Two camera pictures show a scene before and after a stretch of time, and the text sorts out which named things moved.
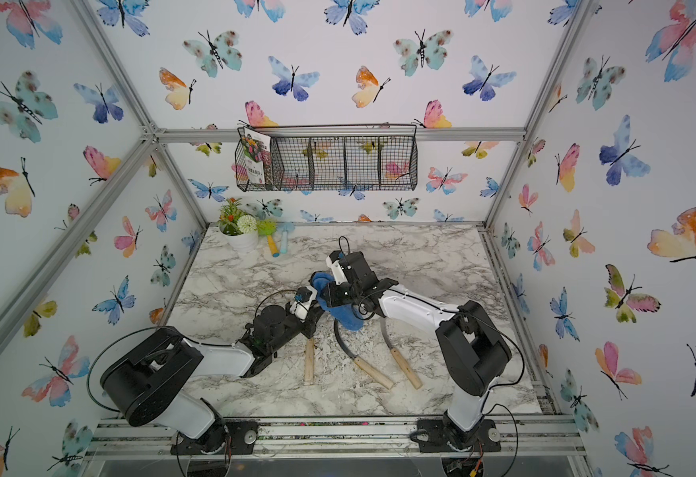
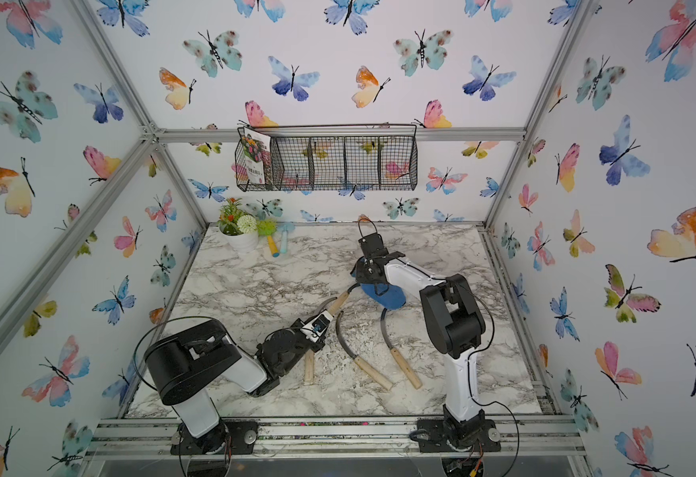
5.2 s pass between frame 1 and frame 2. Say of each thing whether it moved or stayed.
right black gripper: moved
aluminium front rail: stayed
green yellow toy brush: stayed
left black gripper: moved
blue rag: moved
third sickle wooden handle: stayed
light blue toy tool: stayed
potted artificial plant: stayed
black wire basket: stayed
